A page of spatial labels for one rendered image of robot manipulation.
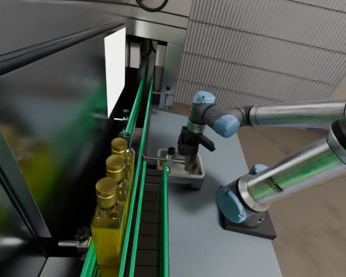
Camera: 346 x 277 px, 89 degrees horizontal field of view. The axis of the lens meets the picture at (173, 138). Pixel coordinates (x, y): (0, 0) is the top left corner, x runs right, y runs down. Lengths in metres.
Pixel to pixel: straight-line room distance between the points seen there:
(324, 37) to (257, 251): 3.32
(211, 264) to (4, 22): 0.77
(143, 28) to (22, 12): 1.04
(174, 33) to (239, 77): 2.24
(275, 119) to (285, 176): 0.20
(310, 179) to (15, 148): 0.54
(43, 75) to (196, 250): 0.68
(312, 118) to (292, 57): 3.03
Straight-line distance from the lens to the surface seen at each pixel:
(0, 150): 0.33
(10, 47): 0.33
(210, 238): 0.79
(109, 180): 0.34
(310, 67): 3.76
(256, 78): 3.50
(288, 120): 0.62
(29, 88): 0.34
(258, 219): 0.83
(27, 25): 0.36
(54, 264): 0.60
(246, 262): 0.81
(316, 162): 0.47
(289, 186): 0.51
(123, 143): 0.41
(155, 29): 1.35
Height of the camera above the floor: 1.42
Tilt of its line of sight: 35 degrees down
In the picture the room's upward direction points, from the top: 12 degrees clockwise
